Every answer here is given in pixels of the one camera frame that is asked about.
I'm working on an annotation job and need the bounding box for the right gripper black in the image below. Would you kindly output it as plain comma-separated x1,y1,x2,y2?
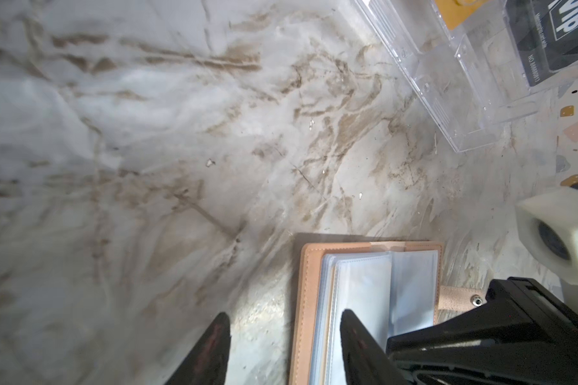
389,277,578,384

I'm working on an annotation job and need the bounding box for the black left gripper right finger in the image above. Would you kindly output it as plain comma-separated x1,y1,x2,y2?
340,309,407,385

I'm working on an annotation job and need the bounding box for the clear acrylic card stand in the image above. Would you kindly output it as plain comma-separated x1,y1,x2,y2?
357,1,578,152

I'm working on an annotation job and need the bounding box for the black VIP card right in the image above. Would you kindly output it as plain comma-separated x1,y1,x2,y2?
505,0,578,87

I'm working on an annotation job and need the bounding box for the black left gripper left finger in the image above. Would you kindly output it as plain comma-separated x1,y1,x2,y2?
165,312,231,385

